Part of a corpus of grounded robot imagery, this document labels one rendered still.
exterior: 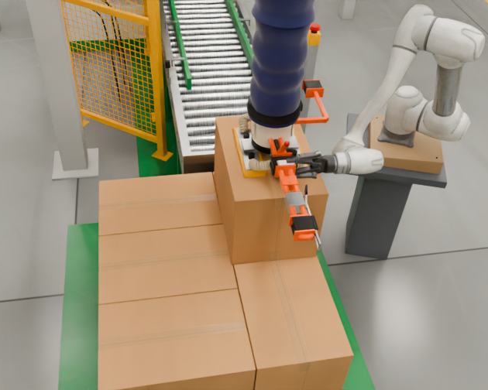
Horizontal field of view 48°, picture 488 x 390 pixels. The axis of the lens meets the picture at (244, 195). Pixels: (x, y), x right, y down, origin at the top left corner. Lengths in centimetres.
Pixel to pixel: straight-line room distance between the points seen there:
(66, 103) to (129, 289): 152
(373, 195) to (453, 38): 111
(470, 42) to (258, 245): 118
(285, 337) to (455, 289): 139
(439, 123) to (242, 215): 103
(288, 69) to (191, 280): 100
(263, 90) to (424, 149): 103
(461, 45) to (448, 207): 184
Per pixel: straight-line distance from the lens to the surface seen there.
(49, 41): 341
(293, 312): 241
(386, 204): 313
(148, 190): 290
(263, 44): 214
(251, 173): 235
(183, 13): 471
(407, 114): 281
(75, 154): 384
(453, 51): 229
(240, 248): 247
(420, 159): 286
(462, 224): 385
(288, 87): 220
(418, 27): 232
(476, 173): 431
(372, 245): 336
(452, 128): 276
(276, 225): 240
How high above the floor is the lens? 248
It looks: 42 degrees down
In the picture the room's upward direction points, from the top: 4 degrees clockwise
